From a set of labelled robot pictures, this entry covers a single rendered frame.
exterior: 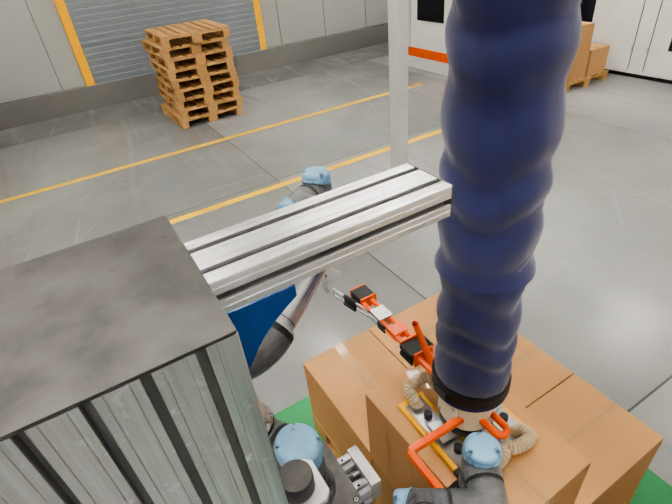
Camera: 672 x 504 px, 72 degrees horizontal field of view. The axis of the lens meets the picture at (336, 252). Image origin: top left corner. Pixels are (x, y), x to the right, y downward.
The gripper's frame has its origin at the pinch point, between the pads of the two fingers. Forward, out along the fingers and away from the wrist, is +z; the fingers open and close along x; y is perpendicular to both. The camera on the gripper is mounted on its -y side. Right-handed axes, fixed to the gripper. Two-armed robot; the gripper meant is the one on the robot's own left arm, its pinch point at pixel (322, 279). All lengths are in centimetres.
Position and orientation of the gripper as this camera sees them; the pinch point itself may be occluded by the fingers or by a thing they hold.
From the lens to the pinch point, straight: 138.6
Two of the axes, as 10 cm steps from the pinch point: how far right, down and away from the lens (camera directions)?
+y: 9.8, -1.7, 0.8
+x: -1.6, -5.5, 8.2
